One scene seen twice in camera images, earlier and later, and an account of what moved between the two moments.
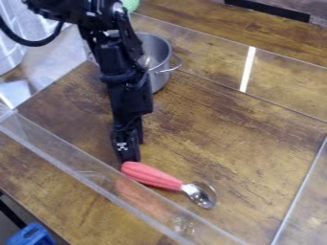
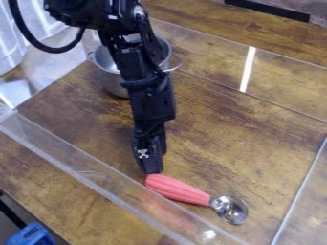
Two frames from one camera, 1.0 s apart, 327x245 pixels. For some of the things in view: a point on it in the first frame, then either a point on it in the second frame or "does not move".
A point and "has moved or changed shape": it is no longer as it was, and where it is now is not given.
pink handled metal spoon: (200, 191) has moved or changed shape
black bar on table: (273, 11) does not move
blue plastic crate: (31, 234) does not move
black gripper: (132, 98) to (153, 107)
